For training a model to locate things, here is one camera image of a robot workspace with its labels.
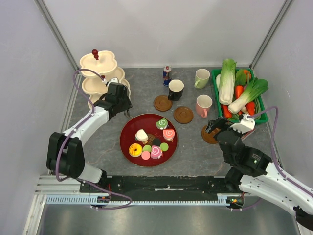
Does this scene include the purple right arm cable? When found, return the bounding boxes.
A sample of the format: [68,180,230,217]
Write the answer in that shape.
[227,105,313,212]

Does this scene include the brown wooden coaster middle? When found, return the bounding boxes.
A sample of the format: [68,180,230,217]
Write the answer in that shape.
[174,106,194,124]

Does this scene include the brown wooden coaster right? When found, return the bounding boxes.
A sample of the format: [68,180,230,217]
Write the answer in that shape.
[201,126,221,144]

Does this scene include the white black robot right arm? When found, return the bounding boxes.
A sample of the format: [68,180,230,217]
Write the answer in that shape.
[205,115,313,230]

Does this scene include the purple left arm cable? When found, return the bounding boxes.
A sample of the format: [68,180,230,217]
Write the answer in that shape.
[55,68,133,211]

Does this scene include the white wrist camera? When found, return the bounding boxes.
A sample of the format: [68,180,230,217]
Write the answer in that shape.
[230,114,255,134]
[103,77,120,86]

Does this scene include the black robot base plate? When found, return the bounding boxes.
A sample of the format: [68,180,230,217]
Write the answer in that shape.
[98,175,242,194]

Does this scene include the black sandwich cookie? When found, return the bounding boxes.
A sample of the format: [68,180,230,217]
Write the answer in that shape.
[152,138,161,146]

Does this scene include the toy bok choy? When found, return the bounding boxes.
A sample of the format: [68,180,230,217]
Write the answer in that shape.
[228,78,268,114]

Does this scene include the black mug white inside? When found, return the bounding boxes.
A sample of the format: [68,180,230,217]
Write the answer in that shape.
[168,79,184,101]

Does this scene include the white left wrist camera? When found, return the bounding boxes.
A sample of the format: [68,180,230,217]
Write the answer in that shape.
[103,77,120,86]

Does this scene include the toy green long beans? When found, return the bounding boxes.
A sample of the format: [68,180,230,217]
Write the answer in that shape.
[228,99,261,121]

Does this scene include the hot pink swirl roll cake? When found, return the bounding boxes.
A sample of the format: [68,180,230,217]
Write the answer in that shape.
[150,145,162,159]

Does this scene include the white cream sandwich bun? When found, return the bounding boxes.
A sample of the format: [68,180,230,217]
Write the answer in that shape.
[135,129,149,142]

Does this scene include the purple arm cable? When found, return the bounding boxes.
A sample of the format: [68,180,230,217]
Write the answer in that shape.
[55,68,133,211]
[227,105,313,212]

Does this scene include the light green mug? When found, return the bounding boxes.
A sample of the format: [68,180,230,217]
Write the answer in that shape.
[194,69,210,89]

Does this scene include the toy leafy green vegetable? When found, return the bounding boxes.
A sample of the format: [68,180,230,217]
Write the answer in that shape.
[235,69,252,86]

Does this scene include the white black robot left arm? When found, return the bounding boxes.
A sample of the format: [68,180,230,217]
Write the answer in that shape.
[46,82,132,192]

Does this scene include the silver metal serving tongs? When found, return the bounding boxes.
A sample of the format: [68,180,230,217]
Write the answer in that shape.
[124,109,132,118]

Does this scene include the toy orange carrot lower left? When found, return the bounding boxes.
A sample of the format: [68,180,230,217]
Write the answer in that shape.
[221,105,232,118]

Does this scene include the toy orange carrot upper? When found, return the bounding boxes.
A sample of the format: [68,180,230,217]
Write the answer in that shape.
[234,85,244,99]

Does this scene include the cream three-tier dessert stand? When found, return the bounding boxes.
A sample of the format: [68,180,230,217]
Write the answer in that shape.
[80,49,131,108]

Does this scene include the toy orange carrot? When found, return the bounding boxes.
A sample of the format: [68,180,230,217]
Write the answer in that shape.
[221,105,232,118]
[234,85,244,99]

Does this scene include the pink mug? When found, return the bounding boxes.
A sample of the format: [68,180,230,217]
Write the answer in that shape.
[195,94,213,118]

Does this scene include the pink macaron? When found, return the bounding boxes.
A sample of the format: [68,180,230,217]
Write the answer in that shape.
[141,151,151,161]

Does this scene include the yellow frosted donut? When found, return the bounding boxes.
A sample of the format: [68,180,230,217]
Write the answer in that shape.
[128,143,143,157]

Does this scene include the green plastic crate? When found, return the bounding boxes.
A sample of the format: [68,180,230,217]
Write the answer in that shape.
[211,68,268,125]

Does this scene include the red bull can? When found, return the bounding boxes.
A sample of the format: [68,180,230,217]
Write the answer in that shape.
[163,65,172,86]

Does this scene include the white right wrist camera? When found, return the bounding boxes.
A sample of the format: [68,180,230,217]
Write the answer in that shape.
[230,114,255,134]

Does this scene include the brown wooden coaster left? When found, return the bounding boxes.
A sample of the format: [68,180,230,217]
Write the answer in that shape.
[154,95,173,112]

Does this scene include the salmon pink swirl roll cake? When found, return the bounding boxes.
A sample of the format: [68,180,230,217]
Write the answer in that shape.
[163,129,176,142]

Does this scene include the toy napa cabbage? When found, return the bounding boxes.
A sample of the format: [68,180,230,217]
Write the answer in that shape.
[219,58,237,105]

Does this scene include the green macaron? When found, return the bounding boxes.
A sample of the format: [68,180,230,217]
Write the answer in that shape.
[143,144,152,152]
[160,142,169,152]

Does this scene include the brown wooden coaster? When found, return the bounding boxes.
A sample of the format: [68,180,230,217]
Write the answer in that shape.
[154,95,173,112]
[201,126,221,144]
[174,106,194,124]

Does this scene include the green swirl roll cake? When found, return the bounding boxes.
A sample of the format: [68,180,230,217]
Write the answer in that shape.
[156,118,169,130]

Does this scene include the white slotted cable duct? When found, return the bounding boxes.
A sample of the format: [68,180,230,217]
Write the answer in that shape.
[45,194,231,206]

